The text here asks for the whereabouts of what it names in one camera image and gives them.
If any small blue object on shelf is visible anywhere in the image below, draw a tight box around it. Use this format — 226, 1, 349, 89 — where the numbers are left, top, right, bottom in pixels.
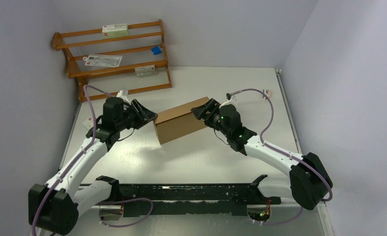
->
151, 46, 162, 55

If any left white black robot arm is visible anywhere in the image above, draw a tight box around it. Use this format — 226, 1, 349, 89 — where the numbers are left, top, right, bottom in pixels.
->
28, 97, 158, 236

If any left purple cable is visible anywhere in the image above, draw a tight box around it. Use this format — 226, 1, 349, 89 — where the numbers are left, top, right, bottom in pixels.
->
30, 85, 154, 236

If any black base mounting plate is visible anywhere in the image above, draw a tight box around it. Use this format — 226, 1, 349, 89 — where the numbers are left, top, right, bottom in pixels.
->
88, 183, 282, 218

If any white green box on table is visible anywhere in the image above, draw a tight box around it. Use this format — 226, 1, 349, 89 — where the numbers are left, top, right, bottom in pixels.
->
82, 118, 97, 130

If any aluminium frame rail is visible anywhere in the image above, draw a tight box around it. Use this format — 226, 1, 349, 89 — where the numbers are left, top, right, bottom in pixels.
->
29, 184, 335, 236

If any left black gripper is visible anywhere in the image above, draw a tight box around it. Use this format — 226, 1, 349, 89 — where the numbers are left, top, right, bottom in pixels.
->
116, 99, 157, 131

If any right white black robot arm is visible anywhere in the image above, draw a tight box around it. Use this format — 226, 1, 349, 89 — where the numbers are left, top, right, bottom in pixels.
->
191, 99, 333, 210

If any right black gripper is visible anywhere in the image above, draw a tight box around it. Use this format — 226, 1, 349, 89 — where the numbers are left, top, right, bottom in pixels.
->
191, 98, 231, 138

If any clear plastic package on shelf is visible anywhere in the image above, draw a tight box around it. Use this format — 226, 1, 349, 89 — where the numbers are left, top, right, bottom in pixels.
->
83, 54, 122, 68

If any orange wooden shelf rack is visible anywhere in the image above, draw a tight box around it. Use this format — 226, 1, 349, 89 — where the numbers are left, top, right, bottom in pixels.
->
52, 20, 172, 102

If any small pink white object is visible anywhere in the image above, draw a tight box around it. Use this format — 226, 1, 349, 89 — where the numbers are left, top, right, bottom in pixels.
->
263, 89, 272, 99

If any white box lower shelf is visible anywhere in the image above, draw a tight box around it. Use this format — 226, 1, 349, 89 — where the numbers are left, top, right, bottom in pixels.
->
135, 65, 157, 78

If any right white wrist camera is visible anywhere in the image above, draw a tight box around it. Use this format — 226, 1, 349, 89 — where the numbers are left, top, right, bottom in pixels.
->
219, 97, 237, 108

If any white green box top shelf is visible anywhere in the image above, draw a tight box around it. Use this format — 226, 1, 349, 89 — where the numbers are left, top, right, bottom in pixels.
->
102, 24, 129, 38

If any brown cardboard box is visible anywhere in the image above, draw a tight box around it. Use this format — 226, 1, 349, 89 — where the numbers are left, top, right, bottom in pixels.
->
154, 97, 209, 145

